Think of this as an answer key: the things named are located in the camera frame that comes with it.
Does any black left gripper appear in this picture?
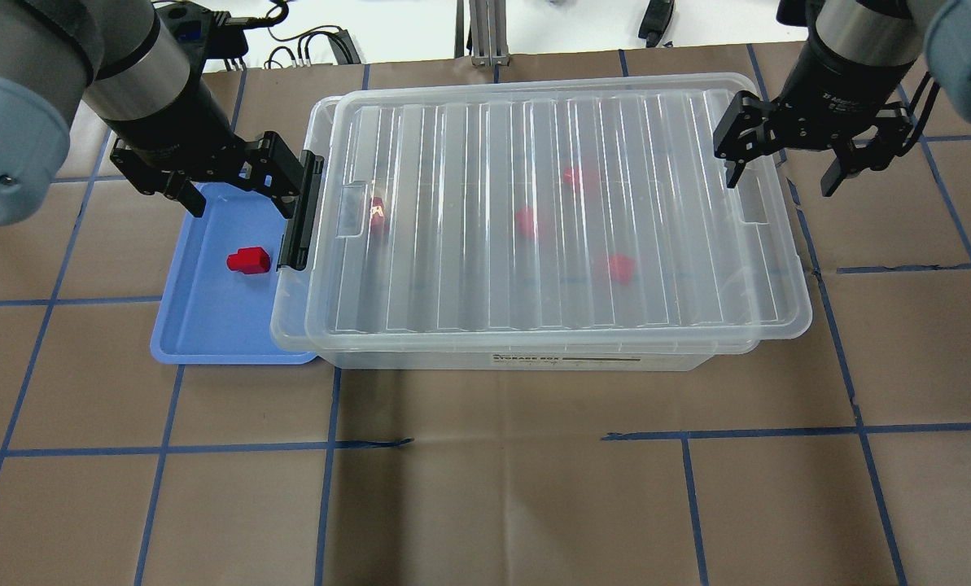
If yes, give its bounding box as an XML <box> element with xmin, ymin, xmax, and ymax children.
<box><xmin>110</xmin><ymin>131</ymin><xmax>305</xmax><ymax>220</ymax></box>

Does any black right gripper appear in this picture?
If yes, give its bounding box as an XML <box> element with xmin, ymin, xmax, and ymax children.
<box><xmin>715</xmin><ymin>90</ymin><xmax>913</xmax><ymax>198</ymax></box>

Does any clear plastic box lid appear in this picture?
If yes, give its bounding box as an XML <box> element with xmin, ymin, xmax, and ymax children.
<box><xmin>305</xmin><ymin>72</ymin><xmax>812</xmax><ymax>352</ymax></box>

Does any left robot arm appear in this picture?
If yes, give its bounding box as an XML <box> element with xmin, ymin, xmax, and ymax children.
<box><xmin>0</xmin><ymin>1</ymin><xmax>313</xmax><ymax>226</ymax></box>

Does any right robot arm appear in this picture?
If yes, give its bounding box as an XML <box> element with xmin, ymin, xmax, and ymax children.
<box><xmin>713</xmin><ymin>1</ymin><xmax>971</xmax><ymax>197</ymax></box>

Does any clear plastic storage box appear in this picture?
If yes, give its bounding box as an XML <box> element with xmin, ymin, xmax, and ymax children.
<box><xmin>270</xmin><ymin>90</ymin><xmax>762</xmax><ymax>370</ymax></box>

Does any blue plastic tray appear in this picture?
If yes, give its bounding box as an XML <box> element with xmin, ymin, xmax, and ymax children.
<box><xmin>150</xmin><ymin>183</ymin><xmax>315</xmax><ymax>365</ymax></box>

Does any red block with white mark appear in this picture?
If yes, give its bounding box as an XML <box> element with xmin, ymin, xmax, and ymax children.
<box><xmin>367</xmin><ymin>196</ymin><xmax>391</xmax><ymax>238</ymax></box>

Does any black box handle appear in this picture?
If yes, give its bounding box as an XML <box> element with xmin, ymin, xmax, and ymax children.
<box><xmin>277</xmin><ymin>149</ymin><xmax>325</xmax><ymax>271</ymax></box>

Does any aluminium profile post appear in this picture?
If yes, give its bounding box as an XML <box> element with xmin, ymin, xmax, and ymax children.
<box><xmin>469</xmin><ymin>0</ymin><xmax>510</xmax><ymax>68</ymax></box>

